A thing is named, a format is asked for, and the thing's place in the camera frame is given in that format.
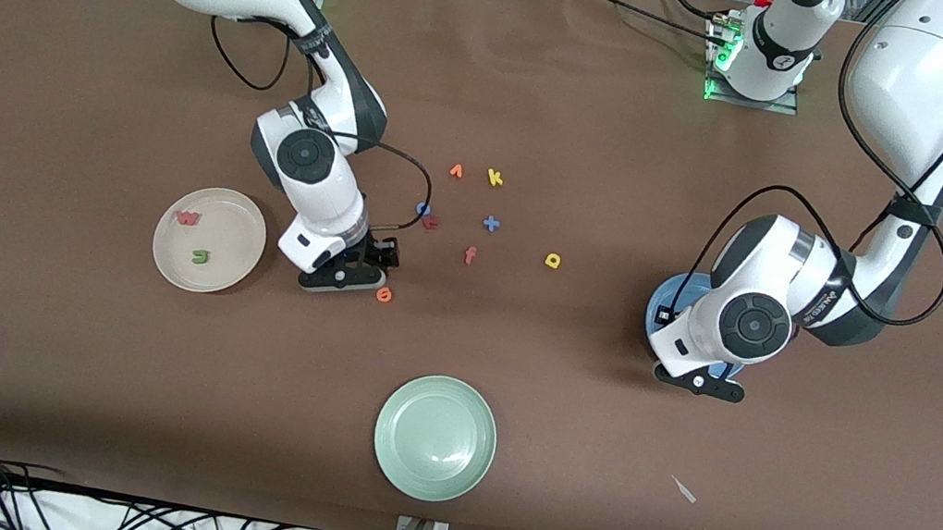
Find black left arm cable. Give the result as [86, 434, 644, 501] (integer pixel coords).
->
[672, 0, 943, 353]

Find beige brown plate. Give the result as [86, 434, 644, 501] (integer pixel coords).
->
[146, 179, 274, 302]

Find black right arm cable loop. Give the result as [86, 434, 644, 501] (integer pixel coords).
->
[201, 11, 296, 96]

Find black base power cables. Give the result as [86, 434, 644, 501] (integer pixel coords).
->
[563, 0, 736, 52]

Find pale green plate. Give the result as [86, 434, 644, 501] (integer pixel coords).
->
[364, 367, 506, 512]

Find black cable with metal connector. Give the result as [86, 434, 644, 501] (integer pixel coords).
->
[342, 134, 441, 238]

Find brown table cover sheet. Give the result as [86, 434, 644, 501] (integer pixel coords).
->
[0, 0, 943, 530]

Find blue plate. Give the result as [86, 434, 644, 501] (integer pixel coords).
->
[638, 266, 758, 384]

